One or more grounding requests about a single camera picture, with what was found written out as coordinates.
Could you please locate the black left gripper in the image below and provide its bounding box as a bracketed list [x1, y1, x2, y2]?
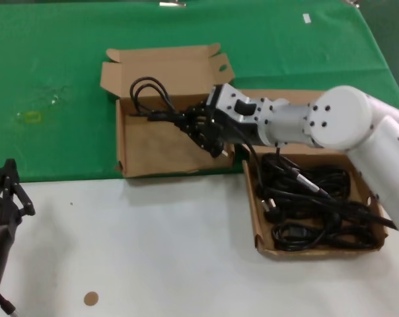
[0, 158, 35, 232]

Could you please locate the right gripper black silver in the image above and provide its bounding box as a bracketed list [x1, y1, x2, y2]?
[174, 83, 273, 159]

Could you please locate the cardboard box with oval hole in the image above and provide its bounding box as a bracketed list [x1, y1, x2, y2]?
[99, 42, 236, 179]

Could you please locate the cardboard box with round hole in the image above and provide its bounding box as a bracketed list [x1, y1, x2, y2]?
[232, 88, 389, 262]

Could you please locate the green table cloth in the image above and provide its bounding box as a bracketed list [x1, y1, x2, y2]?
[0, 0, 399, 184]

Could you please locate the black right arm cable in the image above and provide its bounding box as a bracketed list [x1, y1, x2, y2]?
[224, 120, 398, 230]

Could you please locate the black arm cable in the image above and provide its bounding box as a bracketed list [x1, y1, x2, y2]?
[224, 120, 398, 230]
[0, 292, 20, 317]

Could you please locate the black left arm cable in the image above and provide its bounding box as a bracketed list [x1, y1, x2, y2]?
[0, 292, 20, 317]

